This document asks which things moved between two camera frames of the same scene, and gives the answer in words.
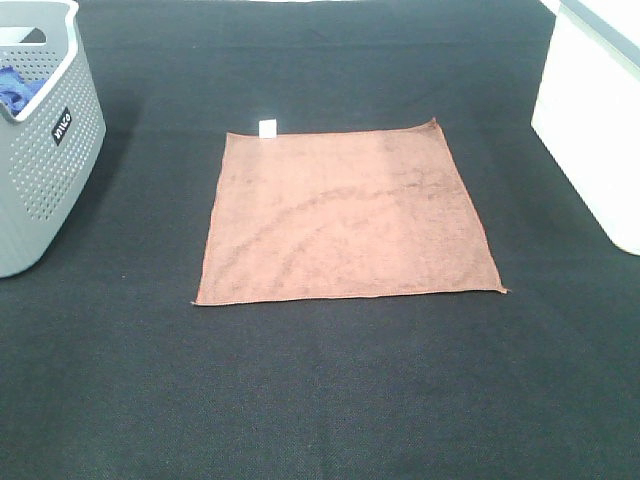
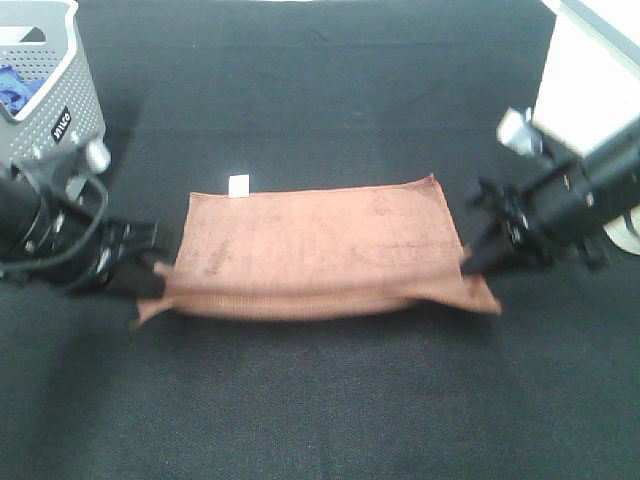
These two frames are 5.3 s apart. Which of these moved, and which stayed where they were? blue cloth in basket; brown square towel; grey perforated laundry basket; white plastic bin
Moved: brown square towel
Stayed: blue cloth in basket; white plastic bin; grey perforated laundry basket
